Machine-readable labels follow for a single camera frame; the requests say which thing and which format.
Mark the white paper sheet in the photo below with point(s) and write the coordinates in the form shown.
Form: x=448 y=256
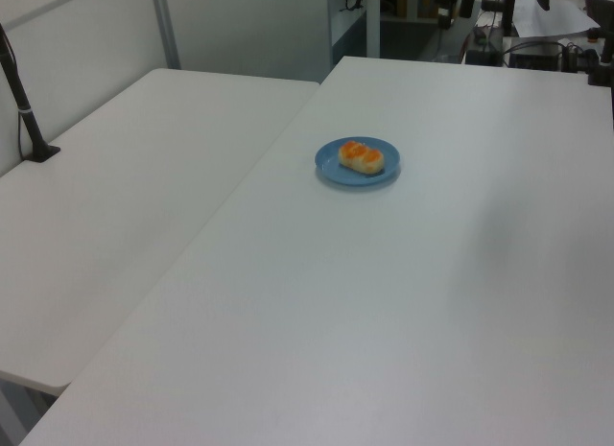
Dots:
x=547 y=19

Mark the black monitor corner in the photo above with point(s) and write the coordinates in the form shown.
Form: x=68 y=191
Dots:
x=602 y=12

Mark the black electronics box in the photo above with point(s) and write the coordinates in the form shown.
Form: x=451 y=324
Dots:
x=535 y=57

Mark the black table clamp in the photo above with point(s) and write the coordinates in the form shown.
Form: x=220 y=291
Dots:
x=599 y=67

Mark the small black box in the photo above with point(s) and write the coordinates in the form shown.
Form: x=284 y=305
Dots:
x=482 y=56

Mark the black upright stand pole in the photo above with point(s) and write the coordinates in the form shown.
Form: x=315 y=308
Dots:
x=508 y=9

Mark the black camera stand pole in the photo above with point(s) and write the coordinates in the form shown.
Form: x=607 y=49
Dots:
x=24 y=115

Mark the blue round plate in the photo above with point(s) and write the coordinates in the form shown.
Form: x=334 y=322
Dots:
x=331 y=165

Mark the orange glazed bread roll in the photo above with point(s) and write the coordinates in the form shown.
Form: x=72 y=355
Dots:
x=362 y=157

